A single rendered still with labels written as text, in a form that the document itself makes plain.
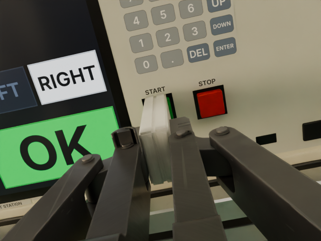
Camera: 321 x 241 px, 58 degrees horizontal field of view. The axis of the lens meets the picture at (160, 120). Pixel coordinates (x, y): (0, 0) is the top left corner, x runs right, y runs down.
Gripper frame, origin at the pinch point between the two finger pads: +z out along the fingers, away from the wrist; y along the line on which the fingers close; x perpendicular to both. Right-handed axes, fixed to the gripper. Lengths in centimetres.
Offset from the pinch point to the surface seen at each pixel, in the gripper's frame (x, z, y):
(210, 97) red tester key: 0.4, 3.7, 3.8
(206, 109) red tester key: -0.4, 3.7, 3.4
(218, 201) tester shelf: -6.8, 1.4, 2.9
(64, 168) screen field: -3.1, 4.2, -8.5
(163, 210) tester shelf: -6.7, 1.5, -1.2
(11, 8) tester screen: 9.1, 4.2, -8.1
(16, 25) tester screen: 8.0, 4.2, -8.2
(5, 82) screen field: 4.5, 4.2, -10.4
